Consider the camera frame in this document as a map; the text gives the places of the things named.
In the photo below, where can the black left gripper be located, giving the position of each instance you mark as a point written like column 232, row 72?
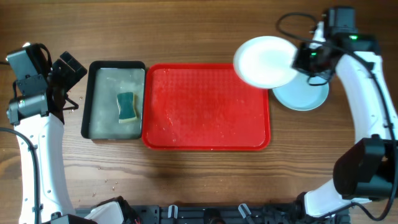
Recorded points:
column 61, row 66

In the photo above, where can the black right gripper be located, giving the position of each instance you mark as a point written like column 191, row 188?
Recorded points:
column 298, row 62

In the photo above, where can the green yellow sponge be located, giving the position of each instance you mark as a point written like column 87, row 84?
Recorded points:
column 126, row 107

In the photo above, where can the white plate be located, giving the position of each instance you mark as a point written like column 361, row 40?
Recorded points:
column 265, row 62

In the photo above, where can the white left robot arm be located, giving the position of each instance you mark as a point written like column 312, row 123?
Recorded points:
column 36, row 116

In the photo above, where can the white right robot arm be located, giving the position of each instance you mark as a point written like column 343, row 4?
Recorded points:
column 368, row 171

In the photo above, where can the red plastic tray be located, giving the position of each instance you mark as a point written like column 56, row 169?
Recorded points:
column 203, row 107

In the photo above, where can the teal plate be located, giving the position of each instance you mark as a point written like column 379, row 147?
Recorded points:
column 303, row 93

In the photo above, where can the black water basin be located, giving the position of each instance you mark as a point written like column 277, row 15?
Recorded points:
column 107, row 79

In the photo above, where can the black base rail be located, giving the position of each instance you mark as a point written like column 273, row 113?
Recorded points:
column 241, row 214

